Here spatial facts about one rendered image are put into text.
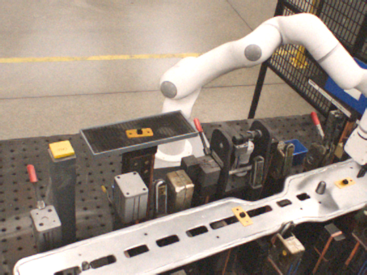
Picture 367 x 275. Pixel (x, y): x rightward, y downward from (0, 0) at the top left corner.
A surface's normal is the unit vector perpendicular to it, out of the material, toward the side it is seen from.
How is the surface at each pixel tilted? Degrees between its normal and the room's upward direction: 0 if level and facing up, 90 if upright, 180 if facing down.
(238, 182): 0
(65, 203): 90
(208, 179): 90
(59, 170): 90
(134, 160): 90
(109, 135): 0
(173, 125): 0
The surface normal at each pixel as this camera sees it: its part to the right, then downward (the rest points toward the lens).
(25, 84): 0.15, -0.76
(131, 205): 0.48, 0.62
